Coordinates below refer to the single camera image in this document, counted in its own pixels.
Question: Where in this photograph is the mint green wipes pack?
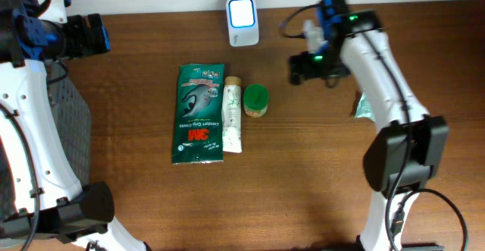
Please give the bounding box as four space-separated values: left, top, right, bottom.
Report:
354 93 376 122

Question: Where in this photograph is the green lid jar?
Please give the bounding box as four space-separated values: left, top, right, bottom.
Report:
243 84 269 118

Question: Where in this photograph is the white cream tube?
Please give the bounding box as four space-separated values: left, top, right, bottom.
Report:
222 77 242 153

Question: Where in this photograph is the green 3M gloves packet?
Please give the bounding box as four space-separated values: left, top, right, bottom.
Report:
172 64 224 165

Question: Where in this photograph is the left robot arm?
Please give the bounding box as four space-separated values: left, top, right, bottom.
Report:
1 0 148 250

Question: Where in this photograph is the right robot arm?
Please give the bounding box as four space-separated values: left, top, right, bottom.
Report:
289 0 449 250

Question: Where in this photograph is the white barcode scanner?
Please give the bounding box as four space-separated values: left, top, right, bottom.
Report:
226 0 259 47

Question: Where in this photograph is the grey plastic basket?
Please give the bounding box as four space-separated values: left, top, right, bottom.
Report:
0 63 93 240

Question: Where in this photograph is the right black cable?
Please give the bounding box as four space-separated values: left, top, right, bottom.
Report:
279 3 469 251

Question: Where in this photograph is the black cable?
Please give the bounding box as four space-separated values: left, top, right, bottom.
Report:
0 102 42 251
279 3 469 251

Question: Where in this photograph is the left black cable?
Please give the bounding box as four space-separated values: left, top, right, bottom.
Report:
0 102 42 251

